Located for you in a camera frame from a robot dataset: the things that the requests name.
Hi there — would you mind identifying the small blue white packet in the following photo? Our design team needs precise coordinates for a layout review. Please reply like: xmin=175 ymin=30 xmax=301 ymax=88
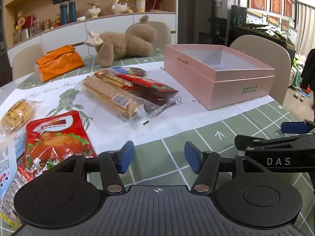
xmin=108 ymin=66 xmax=149 ymax=77

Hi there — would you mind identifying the white vase with flowers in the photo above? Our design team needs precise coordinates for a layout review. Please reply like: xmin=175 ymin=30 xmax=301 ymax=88
xmin=87 ymin=0 xmax=102 ymax=19

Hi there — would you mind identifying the white rabbit figurine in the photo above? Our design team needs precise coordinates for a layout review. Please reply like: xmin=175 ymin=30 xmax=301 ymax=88
xmin=111 ymin=0 xmax=133 ymax=15

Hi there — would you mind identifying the green checked tablecloth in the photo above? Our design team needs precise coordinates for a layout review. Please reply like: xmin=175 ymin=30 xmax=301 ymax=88
xmin=0 ymin=48 xmax=315 ymax=236

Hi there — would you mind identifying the pink cardboard box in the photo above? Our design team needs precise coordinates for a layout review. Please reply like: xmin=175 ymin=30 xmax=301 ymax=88
xmin=164 ymin=44 xmax=275 ymax=111

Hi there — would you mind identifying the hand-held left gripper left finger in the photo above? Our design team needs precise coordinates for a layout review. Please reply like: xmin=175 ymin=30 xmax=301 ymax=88
xmin=52 ymin=141 xmax=135 ymax=195

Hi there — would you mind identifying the dark red jerky packet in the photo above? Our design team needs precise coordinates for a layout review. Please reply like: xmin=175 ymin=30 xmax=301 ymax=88
xmin=133 ymin=88 xmax=176 ymax=113

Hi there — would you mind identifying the red snack packet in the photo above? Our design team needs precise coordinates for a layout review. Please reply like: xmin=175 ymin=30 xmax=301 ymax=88
xmin=116 ymin=74 xmax=179 ymax=93

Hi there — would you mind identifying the orange plastic bag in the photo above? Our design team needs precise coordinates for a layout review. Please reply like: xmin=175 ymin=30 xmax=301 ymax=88
xmin=35 ymin=45 xmax=85 ymax=83

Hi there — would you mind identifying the long clear cracker packet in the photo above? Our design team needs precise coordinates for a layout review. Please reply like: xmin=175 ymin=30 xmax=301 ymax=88
xmin=75 ymin=75 xmax=170 ymax=128

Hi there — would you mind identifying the dark cloth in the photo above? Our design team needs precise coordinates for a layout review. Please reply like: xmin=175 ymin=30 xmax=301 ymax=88
xmin=300 ymin=49 xmax=315 ymax=91

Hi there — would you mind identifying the brown teddy bear plush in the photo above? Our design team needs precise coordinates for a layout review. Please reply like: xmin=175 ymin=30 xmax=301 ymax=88
xmin=84 ymin=15 xmax=158 ymax=67

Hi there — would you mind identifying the white printed cloth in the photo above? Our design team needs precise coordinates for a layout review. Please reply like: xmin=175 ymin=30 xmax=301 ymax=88
xmin=0 ymin=63 xmax=273 ymax=158

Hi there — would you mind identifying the wooden shelf cabinet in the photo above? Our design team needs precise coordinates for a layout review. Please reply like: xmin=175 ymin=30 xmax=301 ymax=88
xmin=0 ymin=0 xmax=178 ymax=59

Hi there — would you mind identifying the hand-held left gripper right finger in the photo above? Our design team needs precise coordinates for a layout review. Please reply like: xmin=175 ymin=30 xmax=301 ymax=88
xmin=184 ymin=141 xmax=265 ymax=195

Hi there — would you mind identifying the biscuit stick packet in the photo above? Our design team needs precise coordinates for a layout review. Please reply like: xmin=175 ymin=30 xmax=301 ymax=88
xmin=92 ymin=69 xmax=133 ymax=89

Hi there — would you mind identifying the grey curtain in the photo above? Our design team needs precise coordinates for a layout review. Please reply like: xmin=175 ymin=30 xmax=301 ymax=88
xmin=296 ymin=1 xmax=315 ymax=54

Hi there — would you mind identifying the large blue white packet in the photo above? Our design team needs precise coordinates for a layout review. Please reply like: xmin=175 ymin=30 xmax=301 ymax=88
xmin=0 ymin=133 xmax=27 ymax=202

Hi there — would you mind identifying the red plush doll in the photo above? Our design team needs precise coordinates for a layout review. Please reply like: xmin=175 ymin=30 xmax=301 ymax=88
xmin=13 ymin=11 xmax=37 ymax=30

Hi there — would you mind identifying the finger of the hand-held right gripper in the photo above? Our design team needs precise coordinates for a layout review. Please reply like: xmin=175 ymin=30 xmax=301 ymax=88
xmin=281 ymin=120 xmax=315 ymax=136
xmin=234 ymin=133 xmax=315 ymax=153

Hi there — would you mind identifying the black water dispenser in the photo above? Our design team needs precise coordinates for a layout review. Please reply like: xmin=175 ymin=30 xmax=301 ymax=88
xmin=207 ymin=17 xmax=228 ymax=46

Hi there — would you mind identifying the red roast chicken packet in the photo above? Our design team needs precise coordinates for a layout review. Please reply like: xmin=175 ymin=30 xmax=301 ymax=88
xmin=25 ymin=111 xmax=97 ymax=177

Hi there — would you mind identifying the glass fish tank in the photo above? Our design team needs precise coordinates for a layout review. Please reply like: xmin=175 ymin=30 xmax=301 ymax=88
xmin=231 ymin=0 xmax=298 ymax=52

